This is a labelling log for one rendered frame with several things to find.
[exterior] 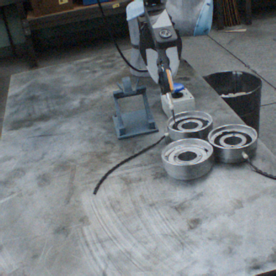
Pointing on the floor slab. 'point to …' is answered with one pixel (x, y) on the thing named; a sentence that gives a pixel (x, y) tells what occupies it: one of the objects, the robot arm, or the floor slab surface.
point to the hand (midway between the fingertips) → (164, 77)
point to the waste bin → (250, 110)
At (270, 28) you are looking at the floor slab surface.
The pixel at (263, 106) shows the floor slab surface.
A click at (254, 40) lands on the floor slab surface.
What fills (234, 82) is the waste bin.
